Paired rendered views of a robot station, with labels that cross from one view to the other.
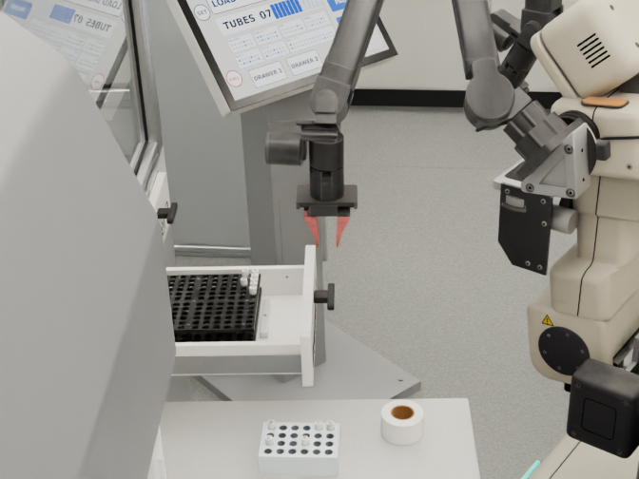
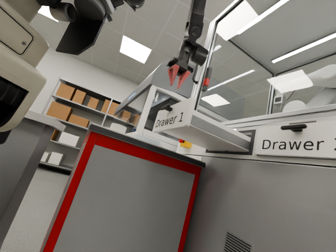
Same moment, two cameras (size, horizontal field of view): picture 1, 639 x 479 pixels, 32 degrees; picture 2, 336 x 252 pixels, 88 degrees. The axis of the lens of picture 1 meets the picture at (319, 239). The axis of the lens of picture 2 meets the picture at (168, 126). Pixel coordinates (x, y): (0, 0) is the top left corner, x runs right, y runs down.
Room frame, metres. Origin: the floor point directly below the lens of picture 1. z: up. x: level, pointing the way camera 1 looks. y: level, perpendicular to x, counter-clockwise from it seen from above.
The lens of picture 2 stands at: (2.21, -0.29, 0.66)
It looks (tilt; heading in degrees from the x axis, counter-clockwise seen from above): 14 degrees up; 153
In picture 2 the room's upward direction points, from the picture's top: 16 degrees clockwise
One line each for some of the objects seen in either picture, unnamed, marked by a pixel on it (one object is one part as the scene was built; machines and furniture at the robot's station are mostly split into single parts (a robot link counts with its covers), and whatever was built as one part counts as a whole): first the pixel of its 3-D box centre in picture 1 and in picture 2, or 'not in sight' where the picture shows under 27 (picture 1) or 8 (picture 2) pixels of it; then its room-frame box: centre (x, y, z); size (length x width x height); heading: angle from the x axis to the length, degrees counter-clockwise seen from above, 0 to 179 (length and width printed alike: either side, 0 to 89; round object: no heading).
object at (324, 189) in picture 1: (326, 183); (181, 62); (1.63, -0.02, 1.11); 0.10 x 0.07 x 0.07; 88
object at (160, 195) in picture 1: (154, 227); (298, 140); (1.93, 0.33, 0.87); 0.29 x 0.02 x 0.11; 178
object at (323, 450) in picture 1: (300, 448); (145, 141); (1.35, 0.04, 0.78); 0.12 x 0.08 x 0.04; 86
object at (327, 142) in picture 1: (322, 149); (186, 50); (1.63, -0.01, 1.17); 0.07 x 0.06 x 0.07; 81
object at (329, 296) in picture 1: (323, 296); (167, 108); (1.60, 0.00, 0.91); 0.07 x 0.04 x 0.01; 178
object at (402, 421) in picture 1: (402, 422); (117, 129); (1.41, -0.12, 0.78); 0.07 x 0.07 x 0.04
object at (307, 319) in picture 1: (309, 312); (170, 117); (1.60, 0.02, 0.87); 0.29 x 0.02 x 0.11; 178
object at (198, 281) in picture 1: (195, 316); not in sight; (1.61, 0.22, 0.87); 0.22 x 0.18 x 0.06; 88
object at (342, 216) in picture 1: (328, 220); (176, 76); (1.63, -0.02, 1.04); 0.07 x 0.07 x 0.09; 88
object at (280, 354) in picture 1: (190, 318); (208, 136); (1.61, 0.23, 0.86); 0.40 x 0.26 x 0.06; 88
